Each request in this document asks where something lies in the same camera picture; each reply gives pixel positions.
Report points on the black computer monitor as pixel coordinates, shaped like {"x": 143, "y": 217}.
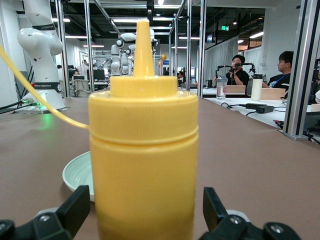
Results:
{"x": 98, "y": 75}

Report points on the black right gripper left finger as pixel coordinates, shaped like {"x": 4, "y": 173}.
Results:
{"x": 75, "y": 210}

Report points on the clear water bottle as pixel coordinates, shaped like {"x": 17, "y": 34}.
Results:
{"x": 222, "y": 90}

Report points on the aluminium frame post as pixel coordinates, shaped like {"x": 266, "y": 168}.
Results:
{"x": 202, "y": 50}
{"x": 60, "y": 15}
{"x": 88, "y": 50}
{"x": 189, "y": 50}

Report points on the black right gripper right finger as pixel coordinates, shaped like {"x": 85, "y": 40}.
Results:
{"x": 215, "y": 215}

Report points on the cardboard box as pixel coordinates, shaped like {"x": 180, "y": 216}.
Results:
{"x": 236, "y": 90}
{"x": 272, "y": 93}

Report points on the green exit sign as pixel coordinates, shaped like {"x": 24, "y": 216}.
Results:
{"x": 225, "y": 28}

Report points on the black power adapter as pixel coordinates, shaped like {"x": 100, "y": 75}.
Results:
{"x": 262, "y": 108}

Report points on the pale green plate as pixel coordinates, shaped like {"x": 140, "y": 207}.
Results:
{"x": 77, "y": 175}

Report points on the grey office chair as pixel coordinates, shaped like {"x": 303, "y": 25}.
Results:
{"x": 81, "y": 87}

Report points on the aluminium camera mast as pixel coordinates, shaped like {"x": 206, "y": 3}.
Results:
{"x": 298, "y": 75}

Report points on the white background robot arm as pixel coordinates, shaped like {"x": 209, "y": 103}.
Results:
{"x": 115, "y": 62}

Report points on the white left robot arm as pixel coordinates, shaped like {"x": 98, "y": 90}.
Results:
{"x": 41, "y": 42}

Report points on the white curtain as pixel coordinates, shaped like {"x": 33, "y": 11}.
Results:
{"x": 217, "y": 57}

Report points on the orange ball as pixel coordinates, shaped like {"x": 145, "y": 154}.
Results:
{"x": 164, "y": 57}

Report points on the yellow squeeze bottle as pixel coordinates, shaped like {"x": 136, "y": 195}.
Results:
{"x": 142, "y": 162}

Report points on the person with glasses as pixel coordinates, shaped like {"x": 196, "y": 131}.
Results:
{"x": 281, "y": 80}

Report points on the person in black shirt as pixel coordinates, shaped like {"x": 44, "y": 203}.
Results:
{"x": 237, "y": 75}

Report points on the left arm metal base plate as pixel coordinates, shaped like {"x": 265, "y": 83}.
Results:
{"x": 20, "y": 111}

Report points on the white thermos flask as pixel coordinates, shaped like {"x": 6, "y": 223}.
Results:
{"x": 256, "y": 87}

